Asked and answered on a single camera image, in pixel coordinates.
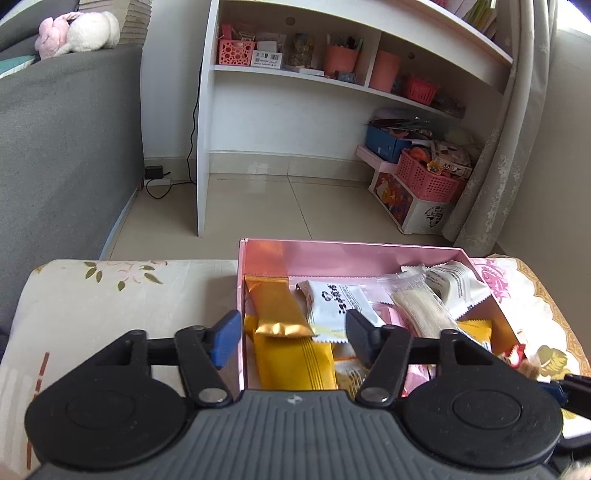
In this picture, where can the pink cardboard box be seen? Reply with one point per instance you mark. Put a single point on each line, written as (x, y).
(323, 261)

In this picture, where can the stack of books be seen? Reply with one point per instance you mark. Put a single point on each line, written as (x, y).
(134, 23)

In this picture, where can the small pink perforated basket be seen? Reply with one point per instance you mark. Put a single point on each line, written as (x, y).
(235, 53)

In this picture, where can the clear jar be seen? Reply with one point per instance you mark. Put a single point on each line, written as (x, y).
(300, 50)

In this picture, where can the white lace curtain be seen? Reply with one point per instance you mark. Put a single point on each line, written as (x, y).
(508, 138)

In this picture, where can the pink pen holder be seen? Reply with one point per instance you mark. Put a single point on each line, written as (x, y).
(340, 62)

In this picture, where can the pink cylinder container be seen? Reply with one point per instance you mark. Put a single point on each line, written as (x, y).
(384, 71)

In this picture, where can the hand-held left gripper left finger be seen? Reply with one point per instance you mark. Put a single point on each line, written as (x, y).
(226, 339)

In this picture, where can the black power adapter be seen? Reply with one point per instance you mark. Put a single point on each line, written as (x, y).
(157, 182)

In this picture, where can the orange-yellow snack packet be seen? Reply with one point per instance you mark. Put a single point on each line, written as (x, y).
(475, 332)

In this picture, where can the white grey-print snack packet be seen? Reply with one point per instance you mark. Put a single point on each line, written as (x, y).
(461, 286)

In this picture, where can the printed carton box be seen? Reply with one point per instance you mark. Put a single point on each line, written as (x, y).
(455, 161)

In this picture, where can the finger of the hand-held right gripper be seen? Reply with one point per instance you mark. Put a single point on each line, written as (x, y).
(577, 394)

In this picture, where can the white printed storage box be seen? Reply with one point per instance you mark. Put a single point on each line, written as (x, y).
(415, 212)

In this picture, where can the white shelf unit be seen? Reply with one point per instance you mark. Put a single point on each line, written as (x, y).
(277, 120)

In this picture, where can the grey sofa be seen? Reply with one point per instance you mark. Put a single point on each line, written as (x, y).
(69, 161)

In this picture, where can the white black-print snack packet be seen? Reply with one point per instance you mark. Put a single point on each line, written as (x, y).
(330, 304)

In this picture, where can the large pink basket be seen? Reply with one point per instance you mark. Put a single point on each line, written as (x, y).
(427, 182)

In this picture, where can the gold foil snack packet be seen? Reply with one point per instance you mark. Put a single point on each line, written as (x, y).
(277, 309)

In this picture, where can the blue storage box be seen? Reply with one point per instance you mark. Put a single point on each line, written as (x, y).
(385, 143)

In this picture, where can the small red basket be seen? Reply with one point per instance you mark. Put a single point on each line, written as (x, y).
(421, 91)

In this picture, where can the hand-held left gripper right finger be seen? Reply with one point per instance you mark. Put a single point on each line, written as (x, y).
(361, 337)

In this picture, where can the row of books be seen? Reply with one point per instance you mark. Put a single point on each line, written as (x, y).
(480, 14)

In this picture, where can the yellow striped snack packet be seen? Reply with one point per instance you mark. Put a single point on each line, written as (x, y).
(295, 364)

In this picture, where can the clear wafer packet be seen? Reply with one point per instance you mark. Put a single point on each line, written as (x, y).
(422, 307)

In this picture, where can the red candy packet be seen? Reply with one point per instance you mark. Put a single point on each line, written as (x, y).
(515, 356)

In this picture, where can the small white labelled box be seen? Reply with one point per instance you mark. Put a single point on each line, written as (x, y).
(267, 60)

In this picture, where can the white pink plush rabbit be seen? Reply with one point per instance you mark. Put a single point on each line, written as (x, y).
(87, 32)

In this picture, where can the floral blanket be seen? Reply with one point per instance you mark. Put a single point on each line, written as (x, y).
(115, 300)

